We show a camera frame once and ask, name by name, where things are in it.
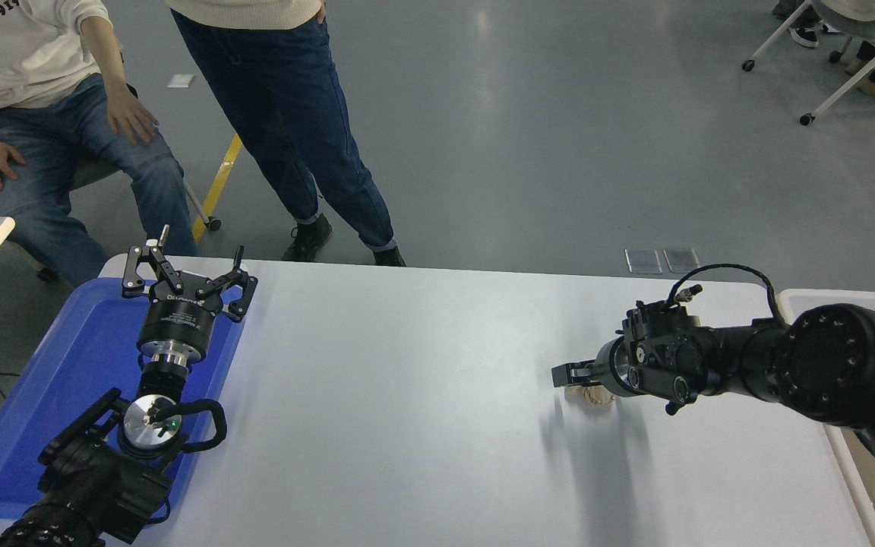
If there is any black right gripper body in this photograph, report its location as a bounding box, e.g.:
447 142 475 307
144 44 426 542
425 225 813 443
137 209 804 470
597 338 636 397

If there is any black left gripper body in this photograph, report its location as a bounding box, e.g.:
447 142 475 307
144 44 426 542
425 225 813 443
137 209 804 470
138 272 224 352

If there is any tan paper ball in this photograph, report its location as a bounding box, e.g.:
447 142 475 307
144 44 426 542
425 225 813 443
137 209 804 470
576 384 618 411

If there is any grey office chair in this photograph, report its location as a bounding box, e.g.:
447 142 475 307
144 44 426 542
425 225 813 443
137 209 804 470
0 82 223 283

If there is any silver floor plate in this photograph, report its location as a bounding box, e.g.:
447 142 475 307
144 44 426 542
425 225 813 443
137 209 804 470
664 248 703 274
625 248 663 275

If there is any blue plastic tray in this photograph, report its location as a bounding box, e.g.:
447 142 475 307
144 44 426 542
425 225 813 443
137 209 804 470
0 277 248 525

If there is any white wheeled chair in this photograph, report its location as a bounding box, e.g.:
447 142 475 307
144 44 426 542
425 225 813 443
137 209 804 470
741 0 875 127

